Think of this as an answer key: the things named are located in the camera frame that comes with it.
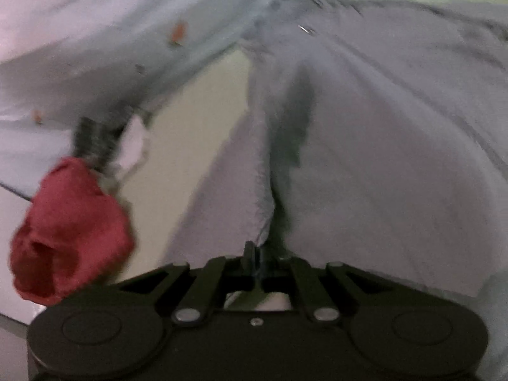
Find grey zip hoodie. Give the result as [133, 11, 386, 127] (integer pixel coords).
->
[167, 0, 507, 296]

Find red checked garment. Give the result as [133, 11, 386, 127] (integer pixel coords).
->
[10, 157, 134, 306]

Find green grid cutting mat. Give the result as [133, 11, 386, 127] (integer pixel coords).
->
[115, 0, 507, 281]

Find white folded cloth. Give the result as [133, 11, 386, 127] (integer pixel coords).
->
[115, 114, 149, 179]

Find green plaid shirt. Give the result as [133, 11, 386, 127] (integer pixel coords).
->
[71, 106, 134, 174]

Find light green carrot print sheet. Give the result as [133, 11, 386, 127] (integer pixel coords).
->
[1, 0, 274, 197]

